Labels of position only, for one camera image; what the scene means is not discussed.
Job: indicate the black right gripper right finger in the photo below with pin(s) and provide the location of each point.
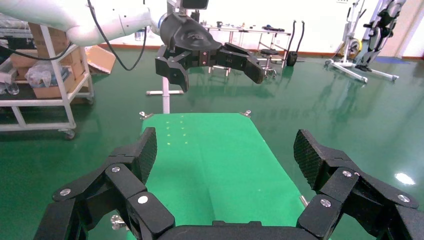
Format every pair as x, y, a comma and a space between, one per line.
339, 180

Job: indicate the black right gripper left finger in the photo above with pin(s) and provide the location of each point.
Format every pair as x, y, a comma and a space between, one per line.
124, 180

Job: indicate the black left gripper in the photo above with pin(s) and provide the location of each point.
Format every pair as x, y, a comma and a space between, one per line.
188, 36

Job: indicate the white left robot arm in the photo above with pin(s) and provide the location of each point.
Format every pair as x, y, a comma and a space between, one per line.
82, 23

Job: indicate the black monitor box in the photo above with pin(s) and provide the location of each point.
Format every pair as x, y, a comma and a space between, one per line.
195, 3

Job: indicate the flattened cardboard box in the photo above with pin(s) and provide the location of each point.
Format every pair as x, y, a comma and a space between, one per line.
99, 59

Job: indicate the brown cardboard box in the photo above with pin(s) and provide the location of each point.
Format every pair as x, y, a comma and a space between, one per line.
53, 89

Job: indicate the stacked brown cardboard boxes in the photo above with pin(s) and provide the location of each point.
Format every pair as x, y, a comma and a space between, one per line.
53, 36

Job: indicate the black round stool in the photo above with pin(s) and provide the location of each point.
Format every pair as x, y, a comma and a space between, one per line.
268, 52

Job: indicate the green felt tablecloth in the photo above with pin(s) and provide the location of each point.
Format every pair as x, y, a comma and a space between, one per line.
212, 165

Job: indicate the white wheeled cart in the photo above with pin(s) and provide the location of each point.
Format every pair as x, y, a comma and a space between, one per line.
66, 101

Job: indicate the white exoskeleton stand rig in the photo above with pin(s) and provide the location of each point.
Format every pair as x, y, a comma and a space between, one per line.
348, 71

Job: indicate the clear plastic bag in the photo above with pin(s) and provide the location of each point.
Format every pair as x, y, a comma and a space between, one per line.
43, 74

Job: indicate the grey black humanoid legs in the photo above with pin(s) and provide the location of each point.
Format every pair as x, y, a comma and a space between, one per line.
377, 36

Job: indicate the white post stand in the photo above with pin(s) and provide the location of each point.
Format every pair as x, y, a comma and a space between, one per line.
165, 99

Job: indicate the metal frame work table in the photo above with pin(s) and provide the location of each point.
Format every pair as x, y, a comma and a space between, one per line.
251, 30

